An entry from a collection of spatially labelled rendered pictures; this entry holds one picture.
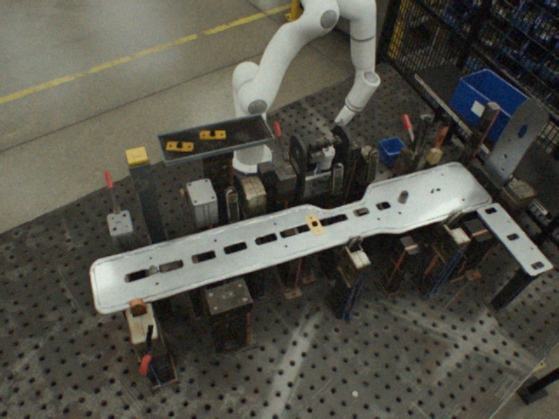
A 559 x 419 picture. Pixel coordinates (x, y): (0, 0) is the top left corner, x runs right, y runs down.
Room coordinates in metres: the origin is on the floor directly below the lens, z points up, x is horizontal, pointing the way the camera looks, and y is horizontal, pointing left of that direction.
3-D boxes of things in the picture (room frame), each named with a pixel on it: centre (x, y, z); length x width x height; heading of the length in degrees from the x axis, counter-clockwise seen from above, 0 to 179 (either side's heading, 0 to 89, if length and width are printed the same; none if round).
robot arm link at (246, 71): (1.42, 0.16, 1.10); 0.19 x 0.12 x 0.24; 18
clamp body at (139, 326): (0.48, 0.33, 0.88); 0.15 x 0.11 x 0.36; 26
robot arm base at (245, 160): (1.40, 0.15, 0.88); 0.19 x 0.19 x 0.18
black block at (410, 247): (0.86, -0.44, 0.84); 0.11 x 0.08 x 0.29; 26
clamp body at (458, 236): (0.89, -0.58, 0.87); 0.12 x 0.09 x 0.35; 26
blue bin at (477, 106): (1.51, -0.82, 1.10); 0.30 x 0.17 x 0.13; 34
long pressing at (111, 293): (0.88, -0.11, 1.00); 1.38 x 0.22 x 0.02; 116
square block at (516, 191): (1.10, -0.84, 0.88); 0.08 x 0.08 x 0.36; 26
